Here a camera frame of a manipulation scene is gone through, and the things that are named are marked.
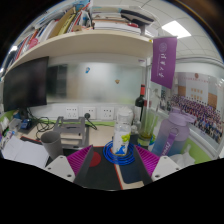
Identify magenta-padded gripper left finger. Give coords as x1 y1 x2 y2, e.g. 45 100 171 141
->
44 144 96 188

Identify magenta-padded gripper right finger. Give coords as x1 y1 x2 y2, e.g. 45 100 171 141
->
132 144 183 187

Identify large purple water jug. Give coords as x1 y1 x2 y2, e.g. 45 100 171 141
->
151 111 198 158

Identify white plastic bag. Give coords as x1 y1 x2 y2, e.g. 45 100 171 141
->
169 144 198 168

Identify grey cup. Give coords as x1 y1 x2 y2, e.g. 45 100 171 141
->
40 130 65 161

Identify flat round red coaster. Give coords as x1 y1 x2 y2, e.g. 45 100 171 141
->
88 151 102 168

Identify white paper sheets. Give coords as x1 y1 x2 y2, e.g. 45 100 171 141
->
1 134 51 170

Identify black desk mat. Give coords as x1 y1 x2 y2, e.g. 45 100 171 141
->
63 145 122 191

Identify grey metal laptop stand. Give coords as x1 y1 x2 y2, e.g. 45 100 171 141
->
52 115 91 148

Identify green glass vase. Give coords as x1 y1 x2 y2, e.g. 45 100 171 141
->
137 109 160 148

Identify group photo poster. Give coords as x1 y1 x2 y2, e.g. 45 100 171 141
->
159 71 224 145

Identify dark wine bottle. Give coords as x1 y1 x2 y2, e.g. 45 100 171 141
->
134 83 148 122

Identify black computer monitor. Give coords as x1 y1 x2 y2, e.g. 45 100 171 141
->
2 56 50 113

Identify purple hanging flag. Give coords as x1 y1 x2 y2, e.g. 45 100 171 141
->
150 36 179 90

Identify wooden shelf with books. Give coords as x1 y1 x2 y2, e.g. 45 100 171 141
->
0 0 158 75

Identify rectangular ceiling light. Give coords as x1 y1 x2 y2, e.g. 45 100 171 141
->
161 20 193 40

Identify black tangled cables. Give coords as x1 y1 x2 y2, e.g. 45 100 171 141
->
27 108 56 135

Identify white wall power outlet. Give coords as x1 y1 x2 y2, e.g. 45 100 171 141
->
100 106 115 120
82 106 97 120
64 106 80 120

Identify black plug with cable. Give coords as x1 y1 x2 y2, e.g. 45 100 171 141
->
83 112 99 131

